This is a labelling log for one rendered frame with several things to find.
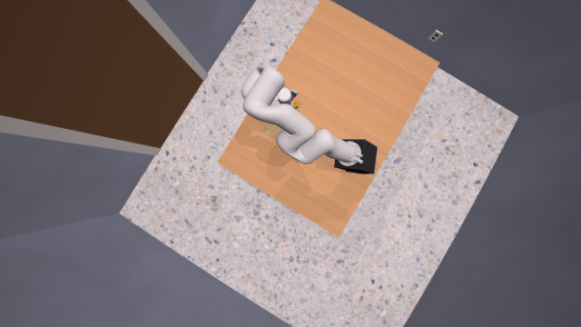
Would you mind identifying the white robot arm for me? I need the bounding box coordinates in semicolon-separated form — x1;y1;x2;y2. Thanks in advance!
241;65;363;166

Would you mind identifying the tan mat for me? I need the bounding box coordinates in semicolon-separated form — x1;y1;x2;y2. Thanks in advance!
262;124;282;141

